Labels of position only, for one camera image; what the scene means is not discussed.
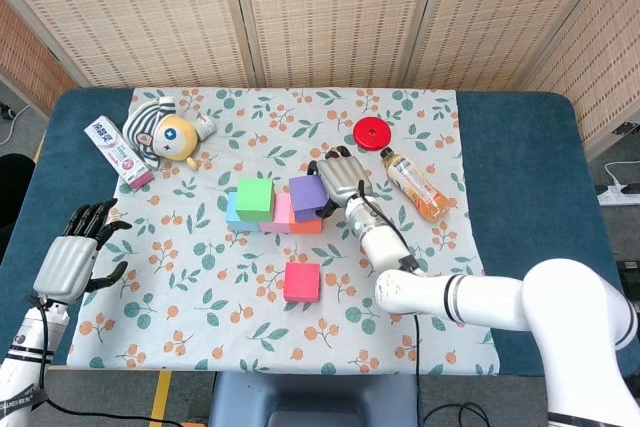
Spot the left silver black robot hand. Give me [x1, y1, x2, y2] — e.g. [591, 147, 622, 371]
[32, 198, 134, 304]

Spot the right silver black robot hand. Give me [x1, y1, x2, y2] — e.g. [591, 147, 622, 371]
[306, 145, 374, 221]

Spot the purple foam cube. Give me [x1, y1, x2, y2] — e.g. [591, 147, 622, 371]
[288, 175, 331, 223]

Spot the orange foam cube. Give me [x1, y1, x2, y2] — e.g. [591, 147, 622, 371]
[288, 216, 324, 235]

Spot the green foam cube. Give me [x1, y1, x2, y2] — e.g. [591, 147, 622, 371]
[235, 177, 276, 222]

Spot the blue foam cube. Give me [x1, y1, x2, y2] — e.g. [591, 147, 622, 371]
[225, 191, 262, 233]

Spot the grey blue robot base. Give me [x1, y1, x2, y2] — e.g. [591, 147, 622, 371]
[207, 371, 424, 427]

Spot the red round disc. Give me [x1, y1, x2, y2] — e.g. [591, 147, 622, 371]
[352, 116, 393, 151]

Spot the orange drink plastic bottle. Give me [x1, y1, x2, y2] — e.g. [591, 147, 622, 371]
[379, 146, 451, 224]

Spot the pink foam cube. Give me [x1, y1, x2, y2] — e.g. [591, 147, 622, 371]
[259, 192, 294, 234]

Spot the red foam cube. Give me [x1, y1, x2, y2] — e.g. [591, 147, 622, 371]
[283, 261, 322, 304]

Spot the white pink toothpaste box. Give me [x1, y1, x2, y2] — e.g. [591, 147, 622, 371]
[83, 116, 155, 192]

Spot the floral fruit print tablecloth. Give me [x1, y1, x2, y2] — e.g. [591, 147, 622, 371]
[66, 87, 501, 377]

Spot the small white plastic bottle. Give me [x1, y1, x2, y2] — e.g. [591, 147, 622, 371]
[194, 114, 218, 141]

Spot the yellow striped plush toy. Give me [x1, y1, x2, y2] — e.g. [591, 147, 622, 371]
[122, 96, 201, 171]

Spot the woven bamboo folding screen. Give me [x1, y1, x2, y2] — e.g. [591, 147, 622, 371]
[0, 0, 640, 158]

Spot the teal table cover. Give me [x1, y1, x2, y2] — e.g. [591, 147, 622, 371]
[0, 86, 632, 379]

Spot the white power strip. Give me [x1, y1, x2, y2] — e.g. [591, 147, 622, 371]
[597, 184, 640, 207]

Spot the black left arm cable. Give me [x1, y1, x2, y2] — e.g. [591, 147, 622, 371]
[27, 296, 181, 427]

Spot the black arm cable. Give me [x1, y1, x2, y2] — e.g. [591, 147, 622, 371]
[27, 296, 181, 427]
[357, 181, 426, 427]

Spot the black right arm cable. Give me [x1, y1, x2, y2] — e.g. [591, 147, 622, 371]
[357, 181, 426, 427]

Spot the black floor cable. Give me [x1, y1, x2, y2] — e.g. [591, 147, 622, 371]
[423, 401, 494, 427]

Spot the white power cable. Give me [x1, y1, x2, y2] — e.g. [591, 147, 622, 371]
[603, 160, 640, 188]

